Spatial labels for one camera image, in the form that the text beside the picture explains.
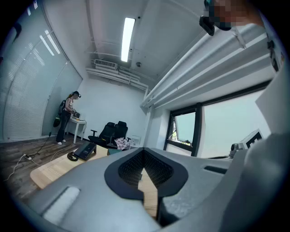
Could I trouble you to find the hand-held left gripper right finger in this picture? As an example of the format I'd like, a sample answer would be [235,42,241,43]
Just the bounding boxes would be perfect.
[144,147,234,228]

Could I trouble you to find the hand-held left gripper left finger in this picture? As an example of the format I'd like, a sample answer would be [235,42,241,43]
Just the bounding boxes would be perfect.
[27,147,161,232]

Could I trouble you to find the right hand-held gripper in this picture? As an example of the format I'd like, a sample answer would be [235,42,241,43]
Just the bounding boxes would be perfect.
[228,128,264,159]

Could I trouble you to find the teal storage bin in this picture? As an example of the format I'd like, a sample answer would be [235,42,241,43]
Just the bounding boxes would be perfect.
[106,148,123,156]

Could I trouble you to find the black slanted device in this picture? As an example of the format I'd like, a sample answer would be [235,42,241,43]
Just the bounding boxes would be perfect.
[73,140,97,162]

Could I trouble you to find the pink checkered cloth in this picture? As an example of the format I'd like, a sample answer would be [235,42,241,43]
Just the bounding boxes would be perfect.
[114,137,131,151]

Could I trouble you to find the black office chair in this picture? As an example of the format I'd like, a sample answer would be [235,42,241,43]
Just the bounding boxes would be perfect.
[113,121,132,148]
[87,121,116,148]

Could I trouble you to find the white side table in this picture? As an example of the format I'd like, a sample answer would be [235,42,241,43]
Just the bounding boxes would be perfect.
[130,135,142,148]

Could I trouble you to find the person's white printed shirt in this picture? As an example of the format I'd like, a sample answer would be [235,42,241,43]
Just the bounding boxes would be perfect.
[258,11,290,77]

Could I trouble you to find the white ceiling pipes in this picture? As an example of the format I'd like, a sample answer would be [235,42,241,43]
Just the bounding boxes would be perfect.
[85,67,150,92]

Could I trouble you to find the white air vent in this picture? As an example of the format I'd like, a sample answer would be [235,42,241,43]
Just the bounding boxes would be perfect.
[93,58,119,70]

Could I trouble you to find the long ceiling light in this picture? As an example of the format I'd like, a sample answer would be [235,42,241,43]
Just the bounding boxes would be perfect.
[121,17,136,63]

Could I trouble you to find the black window frame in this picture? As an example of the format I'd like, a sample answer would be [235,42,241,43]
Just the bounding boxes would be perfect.
[166,79,279,157]

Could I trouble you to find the white floor cable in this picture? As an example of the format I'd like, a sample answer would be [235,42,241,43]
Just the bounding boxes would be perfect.
[3,155,44,182]

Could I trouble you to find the black head-worn camera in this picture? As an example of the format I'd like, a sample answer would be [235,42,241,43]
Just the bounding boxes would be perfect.
[199,15,215,36]

